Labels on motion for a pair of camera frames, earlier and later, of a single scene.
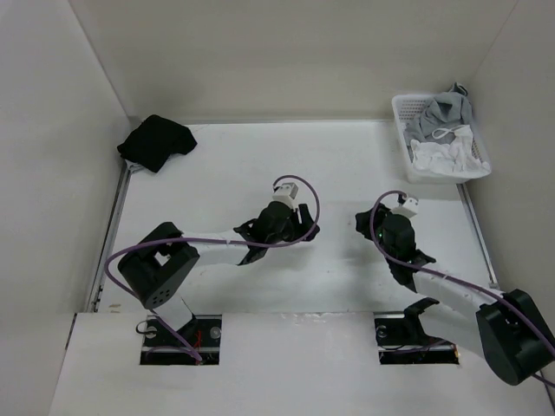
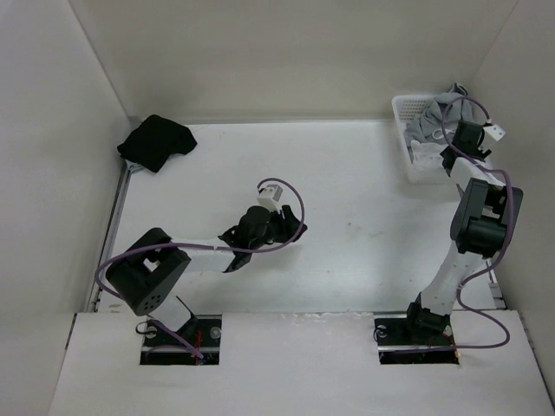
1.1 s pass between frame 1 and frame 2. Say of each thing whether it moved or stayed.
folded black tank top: stayed
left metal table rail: stayed
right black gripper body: moved
